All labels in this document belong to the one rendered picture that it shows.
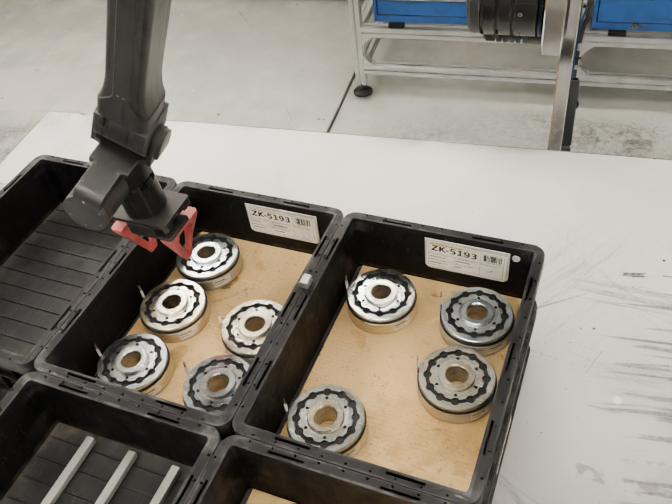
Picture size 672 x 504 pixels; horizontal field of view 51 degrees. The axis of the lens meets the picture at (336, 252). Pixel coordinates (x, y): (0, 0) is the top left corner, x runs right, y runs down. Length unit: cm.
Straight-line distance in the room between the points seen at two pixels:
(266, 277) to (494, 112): 190
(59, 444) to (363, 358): 43
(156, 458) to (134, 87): 48
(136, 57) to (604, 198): 99
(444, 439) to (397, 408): 8
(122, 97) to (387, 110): 220
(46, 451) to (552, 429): 71
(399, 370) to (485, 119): 197
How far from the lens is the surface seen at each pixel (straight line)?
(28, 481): 106
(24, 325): 124
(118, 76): 79
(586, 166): 154
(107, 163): 90
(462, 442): 95
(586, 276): 132
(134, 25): 71
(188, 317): 108
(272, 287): 113
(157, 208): 98
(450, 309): 104
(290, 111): 302
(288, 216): 113
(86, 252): 131
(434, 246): 106
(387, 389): 99
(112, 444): 104
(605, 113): 295
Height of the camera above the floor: 165
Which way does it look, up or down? 45 degrees down
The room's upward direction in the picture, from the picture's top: 9 degrees counter-clockwise
